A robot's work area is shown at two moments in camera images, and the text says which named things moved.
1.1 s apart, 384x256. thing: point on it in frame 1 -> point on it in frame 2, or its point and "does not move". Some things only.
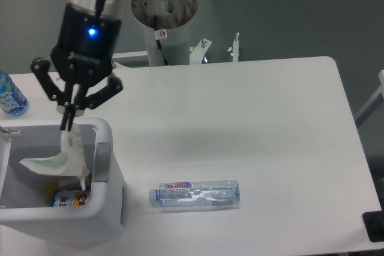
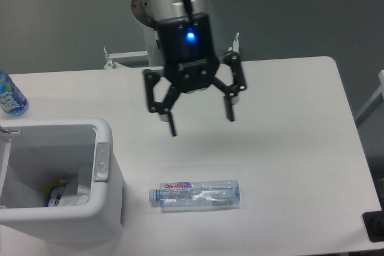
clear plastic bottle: x=196 y=193 does not move
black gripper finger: x=41 y=68 -> x=152 y=77
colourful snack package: x=70 y=193 -> x=53 y=196
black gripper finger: x=83 y=102 -> x=239 y=83
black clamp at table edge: x=374 y=223 does not move
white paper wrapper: x=70 y=160 -> x=72 y=195
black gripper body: x=87 y=41 -> x=186 y=45
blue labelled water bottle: x=12 y=101 does not move
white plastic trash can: x=27 y=217 does not move
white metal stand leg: x=374 y=102 does not move
